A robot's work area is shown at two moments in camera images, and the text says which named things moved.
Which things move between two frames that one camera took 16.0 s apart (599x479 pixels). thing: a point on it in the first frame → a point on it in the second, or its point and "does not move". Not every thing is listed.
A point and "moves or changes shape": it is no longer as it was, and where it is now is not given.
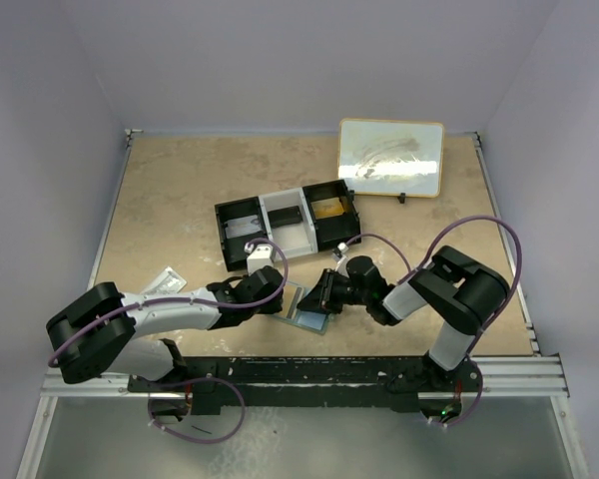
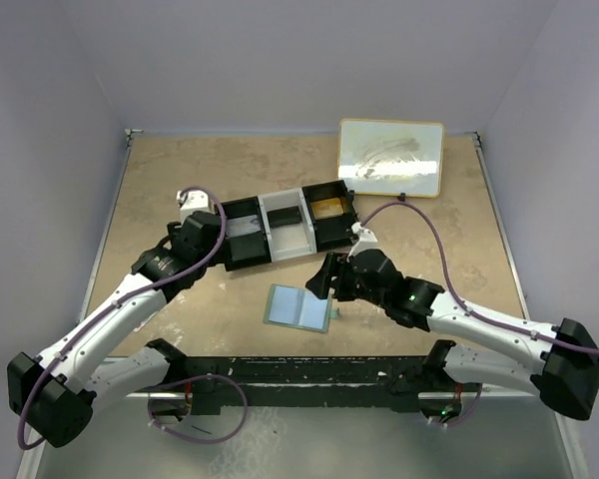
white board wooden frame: [391, 158] does not move
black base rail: [217, 384] does not move
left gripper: [272, 308] → [174, 230]
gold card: [327, 208] does not move
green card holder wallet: [315, 321] moves or changes shape
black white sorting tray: [300, 222] does not move
